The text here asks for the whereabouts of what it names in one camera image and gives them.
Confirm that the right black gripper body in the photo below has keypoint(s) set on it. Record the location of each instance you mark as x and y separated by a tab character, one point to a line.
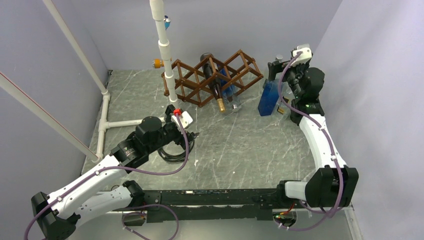
292	75

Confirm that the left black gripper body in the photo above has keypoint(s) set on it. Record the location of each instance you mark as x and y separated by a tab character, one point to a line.
169	132

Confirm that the blue glass bottle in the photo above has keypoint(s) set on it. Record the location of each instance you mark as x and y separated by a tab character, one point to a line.
269	98
230	100

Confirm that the clear bottle red label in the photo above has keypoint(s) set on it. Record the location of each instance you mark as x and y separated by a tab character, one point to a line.
279	58

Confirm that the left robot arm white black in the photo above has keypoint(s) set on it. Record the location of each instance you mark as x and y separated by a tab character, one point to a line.
60	213

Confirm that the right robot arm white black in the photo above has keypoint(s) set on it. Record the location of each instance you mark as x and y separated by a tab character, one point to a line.
333	183

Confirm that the brown wooden wine rack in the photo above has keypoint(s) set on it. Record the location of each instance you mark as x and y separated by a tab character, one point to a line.
192	83

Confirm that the dark bottle gold cap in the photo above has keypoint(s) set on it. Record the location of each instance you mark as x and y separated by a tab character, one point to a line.
214	85

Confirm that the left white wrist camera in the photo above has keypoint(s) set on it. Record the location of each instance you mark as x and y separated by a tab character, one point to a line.
182	117

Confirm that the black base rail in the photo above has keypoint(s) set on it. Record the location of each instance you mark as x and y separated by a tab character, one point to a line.
211	204

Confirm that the white pvc pipe frame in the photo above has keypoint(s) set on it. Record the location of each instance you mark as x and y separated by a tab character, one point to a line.
158	14

